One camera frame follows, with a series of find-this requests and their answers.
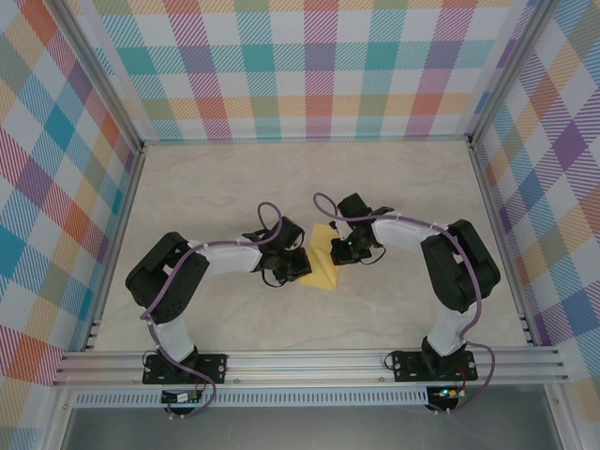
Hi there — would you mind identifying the yellow cloth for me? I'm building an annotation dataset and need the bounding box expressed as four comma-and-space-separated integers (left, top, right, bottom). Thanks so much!
299, 222, 342, 291

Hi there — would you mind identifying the left gripper thin black cable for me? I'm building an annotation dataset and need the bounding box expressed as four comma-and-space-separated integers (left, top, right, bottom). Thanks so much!
261, 269, 288, 289

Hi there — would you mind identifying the gripper thin black cable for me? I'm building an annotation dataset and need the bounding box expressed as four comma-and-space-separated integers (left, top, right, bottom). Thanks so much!
360, 243, 386, 265
261, 269, 288, 289

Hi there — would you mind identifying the right gripper thin black cable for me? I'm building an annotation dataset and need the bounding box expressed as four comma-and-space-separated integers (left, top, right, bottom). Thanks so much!
360, 243, 386, 265

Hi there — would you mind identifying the thin aluminium wall rail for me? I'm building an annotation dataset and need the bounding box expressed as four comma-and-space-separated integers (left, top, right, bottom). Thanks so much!
139, 133, 473, 144

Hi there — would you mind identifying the wide aluminium base rail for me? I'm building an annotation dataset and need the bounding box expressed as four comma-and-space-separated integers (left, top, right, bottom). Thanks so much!
50, 345, 571, 388

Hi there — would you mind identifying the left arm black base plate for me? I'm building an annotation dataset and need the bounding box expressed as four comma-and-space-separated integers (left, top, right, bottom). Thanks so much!
142, 353, 229, 386

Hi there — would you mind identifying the slotted grey cable duct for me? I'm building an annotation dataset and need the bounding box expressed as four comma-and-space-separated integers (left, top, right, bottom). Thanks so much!
73, 385, 430, 408

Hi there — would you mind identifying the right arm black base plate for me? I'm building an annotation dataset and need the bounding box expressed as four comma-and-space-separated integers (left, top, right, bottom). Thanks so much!
391, 350, 479, 383

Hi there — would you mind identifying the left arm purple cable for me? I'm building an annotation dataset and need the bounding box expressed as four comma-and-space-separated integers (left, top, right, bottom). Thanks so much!
140, 201, 285, 419

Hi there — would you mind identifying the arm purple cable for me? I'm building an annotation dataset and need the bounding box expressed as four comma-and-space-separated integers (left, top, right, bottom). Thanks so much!
312, 191, 498, 416
140, 201, 285, 419

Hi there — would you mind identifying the right aluminium side rail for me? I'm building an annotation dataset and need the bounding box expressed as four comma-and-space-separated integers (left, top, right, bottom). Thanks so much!
467, 135, 536, 347

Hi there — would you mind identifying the aluminium side rail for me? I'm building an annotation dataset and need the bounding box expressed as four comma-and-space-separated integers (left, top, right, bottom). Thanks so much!
82, 142, 146, 352
467, 135, 536, 347

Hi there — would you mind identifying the left aluminium side rail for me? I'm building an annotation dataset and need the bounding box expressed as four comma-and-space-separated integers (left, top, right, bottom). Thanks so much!
82, 142, 146, 352

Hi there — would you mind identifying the right aluminium frame post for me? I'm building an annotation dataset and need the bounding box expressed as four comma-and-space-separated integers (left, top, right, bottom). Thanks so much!
467, 0, 552, 142

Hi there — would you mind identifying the aluminium frame post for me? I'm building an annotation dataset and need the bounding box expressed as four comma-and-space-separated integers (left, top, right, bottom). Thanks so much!
467, 0, 552, 142
54, 0, 144, 154

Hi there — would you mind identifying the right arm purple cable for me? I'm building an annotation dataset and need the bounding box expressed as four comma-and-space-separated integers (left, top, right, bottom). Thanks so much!
312, 191, 498, 416

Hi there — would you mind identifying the left aluminium frame post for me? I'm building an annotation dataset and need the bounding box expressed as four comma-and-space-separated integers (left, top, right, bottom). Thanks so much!
54, 0, 144, 154

